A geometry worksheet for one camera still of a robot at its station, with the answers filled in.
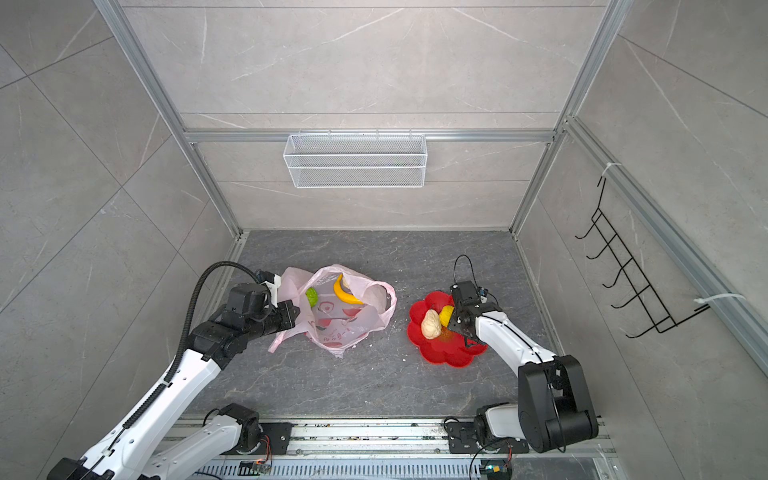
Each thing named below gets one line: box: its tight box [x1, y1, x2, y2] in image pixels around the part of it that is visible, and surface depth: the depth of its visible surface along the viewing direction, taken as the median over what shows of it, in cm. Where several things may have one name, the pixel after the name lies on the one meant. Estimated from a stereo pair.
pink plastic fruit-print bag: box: [267, 264, 397, 359], surface depth 87 cm
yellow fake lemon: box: [439, 305, 454, 328], surface depth 92 cm
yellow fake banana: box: [334, 274, 364, 305], surface depth 100 cm
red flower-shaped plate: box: [407, 291, 488, 367], surface depth 92 cm
